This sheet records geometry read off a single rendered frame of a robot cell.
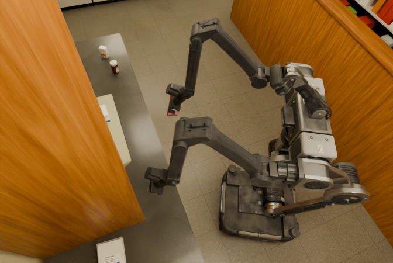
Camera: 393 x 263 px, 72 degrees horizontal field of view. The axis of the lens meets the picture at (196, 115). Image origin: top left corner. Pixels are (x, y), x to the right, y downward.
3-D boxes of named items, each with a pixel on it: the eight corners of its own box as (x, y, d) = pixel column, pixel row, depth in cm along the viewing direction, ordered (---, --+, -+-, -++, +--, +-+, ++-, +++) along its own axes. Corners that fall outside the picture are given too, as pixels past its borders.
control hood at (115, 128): (104, 182, 101) (98, 172, 92) (89, 113, 116) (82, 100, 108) (134, 171, 104) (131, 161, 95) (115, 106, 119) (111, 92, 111)
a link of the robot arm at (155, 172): (178, 185, 116) (181, 166, 121) (154, 177, 111) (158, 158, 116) (165, 190, 125) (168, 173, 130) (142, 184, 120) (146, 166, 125)
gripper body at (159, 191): (148, 191, 128) (155, 188, 122) (152, 172, 133) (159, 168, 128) (160, 195, 130) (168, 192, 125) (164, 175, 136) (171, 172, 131)
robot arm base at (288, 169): (291, 189, 106) (303, 178, 96) (271, 186, 106) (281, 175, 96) (289, 168, 111) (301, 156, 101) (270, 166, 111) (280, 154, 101)
